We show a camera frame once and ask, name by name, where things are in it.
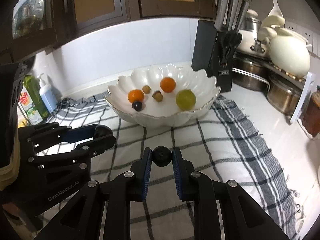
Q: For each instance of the cream ceramic kettle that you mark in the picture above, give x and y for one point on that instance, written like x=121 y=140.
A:
x=287 y=49

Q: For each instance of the green dish soap bottle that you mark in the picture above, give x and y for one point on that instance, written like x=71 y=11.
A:
x=31 y=101

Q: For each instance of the steel knife handle middle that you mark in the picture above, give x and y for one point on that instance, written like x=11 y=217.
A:
x=231 y=13

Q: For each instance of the person's left hand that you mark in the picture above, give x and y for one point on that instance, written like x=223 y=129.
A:
x=12 y=209

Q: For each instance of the reddish brown date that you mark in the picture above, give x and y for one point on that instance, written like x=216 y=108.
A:
x=155 y=93

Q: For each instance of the stainless steel pot left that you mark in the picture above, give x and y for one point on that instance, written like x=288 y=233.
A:
x=250 y=74

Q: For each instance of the steel knife handle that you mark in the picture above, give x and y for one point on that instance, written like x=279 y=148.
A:
x=231 y=13
x=241 y=15
x=220 y=13

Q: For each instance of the white ladle spoon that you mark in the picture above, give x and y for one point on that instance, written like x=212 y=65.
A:
x=275 y=9

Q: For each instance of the white scalloped ceramic bowl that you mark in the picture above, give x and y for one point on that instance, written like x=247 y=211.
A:
x=165 y=113

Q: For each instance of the brown longan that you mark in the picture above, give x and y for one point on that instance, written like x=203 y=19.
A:
x=159 y=97
x=146 y=89

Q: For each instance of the black white checkered cloth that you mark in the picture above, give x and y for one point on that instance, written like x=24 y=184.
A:
x=212 y=178

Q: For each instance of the wall power sockets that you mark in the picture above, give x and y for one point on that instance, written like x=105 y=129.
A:
x=311 y=36

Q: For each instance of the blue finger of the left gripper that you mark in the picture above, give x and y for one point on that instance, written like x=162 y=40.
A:
x=89 y=145
x=80 y=132

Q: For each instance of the steel knife handle left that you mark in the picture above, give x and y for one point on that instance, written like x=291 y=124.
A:
x=220 y=13

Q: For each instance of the stainless steel pot lower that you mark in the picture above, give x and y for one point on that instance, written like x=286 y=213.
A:
x=283 y=95

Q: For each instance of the white enamel pot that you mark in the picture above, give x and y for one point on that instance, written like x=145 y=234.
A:
x=250 y=45

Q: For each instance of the brown sauce glass jar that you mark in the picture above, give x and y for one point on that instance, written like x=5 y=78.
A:
x=311 y=117

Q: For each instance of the steel knife handle right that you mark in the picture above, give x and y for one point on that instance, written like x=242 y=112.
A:
x=241 y=15

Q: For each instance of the dark plum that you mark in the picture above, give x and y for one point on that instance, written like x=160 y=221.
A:
x=102 y=130
x=137 y=106
x=161 y=156

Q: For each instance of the stainless steel pot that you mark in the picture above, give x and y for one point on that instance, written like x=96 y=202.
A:
x=283 y=95
x=250 y=74

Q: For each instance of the orange mandarin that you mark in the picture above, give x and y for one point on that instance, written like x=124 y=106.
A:
x=135 y=95
x=167 y=84

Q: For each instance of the blue pump soap bottle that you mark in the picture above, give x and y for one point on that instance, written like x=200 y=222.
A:
x=47 y=95

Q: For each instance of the brown longan front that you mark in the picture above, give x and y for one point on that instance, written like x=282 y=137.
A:
x=146 y=89

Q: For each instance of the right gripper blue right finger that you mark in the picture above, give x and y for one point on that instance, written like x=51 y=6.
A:
x=190 y=184

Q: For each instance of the dark plum top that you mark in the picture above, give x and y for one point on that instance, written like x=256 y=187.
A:
x=102 y=130

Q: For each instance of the green apple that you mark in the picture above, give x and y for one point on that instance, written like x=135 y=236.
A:
x=185 y=99

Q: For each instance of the black knife block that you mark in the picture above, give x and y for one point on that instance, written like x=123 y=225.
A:
x=213 y=52

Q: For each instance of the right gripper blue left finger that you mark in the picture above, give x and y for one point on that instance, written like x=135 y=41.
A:
x=133 y=185

